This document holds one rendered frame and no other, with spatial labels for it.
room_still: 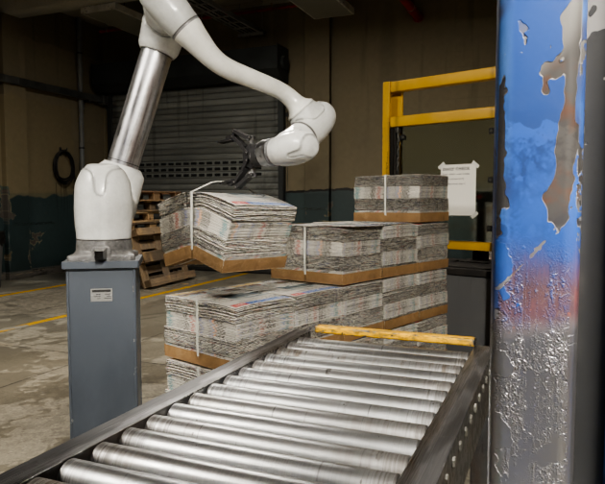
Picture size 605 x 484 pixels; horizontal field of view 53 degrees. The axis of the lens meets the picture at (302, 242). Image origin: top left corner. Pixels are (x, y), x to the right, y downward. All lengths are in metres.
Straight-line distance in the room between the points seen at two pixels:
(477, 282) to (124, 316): 2.22
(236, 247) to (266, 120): 7.87
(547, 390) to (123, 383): 1.72
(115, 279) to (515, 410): 1.66
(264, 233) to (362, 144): 7.25
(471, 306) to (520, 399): 3.39
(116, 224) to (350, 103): 7.74
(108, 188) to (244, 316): 0.60
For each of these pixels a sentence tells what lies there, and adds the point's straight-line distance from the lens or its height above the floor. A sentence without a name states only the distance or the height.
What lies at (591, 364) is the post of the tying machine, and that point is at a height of 1.13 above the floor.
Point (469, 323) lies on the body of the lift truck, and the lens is 3.58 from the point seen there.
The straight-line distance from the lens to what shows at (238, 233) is 1.95.
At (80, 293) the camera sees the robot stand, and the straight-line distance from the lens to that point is 1.81.
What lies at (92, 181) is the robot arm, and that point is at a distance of 1.81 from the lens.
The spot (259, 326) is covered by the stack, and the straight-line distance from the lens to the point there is 2.07.
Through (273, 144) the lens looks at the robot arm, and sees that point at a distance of 1.91.
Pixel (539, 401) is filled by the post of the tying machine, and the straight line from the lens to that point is 0.17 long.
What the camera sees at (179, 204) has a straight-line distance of 2.13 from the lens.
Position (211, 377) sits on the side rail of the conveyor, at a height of 0.80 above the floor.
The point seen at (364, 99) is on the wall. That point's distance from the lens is 9.30.
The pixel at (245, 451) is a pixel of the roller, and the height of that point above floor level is 0.80.
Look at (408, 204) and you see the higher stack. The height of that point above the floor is 1.15.
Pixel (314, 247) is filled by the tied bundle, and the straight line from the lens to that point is 2.47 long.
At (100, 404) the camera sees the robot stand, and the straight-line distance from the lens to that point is 1.87.
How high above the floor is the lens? 1.17
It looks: 4 degrees down
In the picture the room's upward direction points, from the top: straight up
